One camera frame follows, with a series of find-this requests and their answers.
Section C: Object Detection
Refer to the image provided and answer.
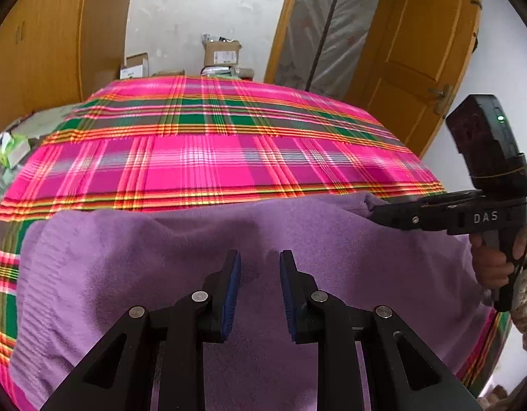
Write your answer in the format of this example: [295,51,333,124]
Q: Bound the purple fleece pants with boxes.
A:
[9,192,499,411]

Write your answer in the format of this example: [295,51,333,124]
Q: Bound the person's right hand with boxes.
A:
[469,224,527,287]

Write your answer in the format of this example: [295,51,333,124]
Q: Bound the wooden door frame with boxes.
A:
[263,0,307,88]

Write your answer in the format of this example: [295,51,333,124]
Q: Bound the metal door handle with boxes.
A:
[428,85,454,115]

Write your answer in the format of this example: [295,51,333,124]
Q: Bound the pink plaid bed sheet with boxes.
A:
[0,75,514,407]

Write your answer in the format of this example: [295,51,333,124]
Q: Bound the white cardboard box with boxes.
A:
[120,53,151,80]

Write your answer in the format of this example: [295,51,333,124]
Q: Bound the green wet wipes pack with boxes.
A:
[0,133,29,167]

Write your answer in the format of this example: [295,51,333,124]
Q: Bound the wooden wardrobe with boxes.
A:
[0,0,138,133]

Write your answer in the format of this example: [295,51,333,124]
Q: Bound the labelled cardboard box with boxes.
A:
[201,36,243,69]

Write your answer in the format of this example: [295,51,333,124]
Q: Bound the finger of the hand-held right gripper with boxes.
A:
[415,191,487,208]
[368,203,450,234]

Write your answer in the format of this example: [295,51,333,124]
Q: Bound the wooden door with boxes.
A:
[345,0,484,159]

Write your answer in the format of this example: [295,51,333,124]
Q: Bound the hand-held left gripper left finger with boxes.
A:
[40,249,242,411]

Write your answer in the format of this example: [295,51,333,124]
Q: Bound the silver plastic bag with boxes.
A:
[199,66,236,78]

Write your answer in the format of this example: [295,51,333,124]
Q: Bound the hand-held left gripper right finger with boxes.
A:
[280,249,482,411]

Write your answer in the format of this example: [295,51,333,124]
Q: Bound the clear plastic doorway curtain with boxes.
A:
[274,0,386,103]

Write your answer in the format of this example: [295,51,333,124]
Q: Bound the person's right forearm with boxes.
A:
[509,240,527,356]

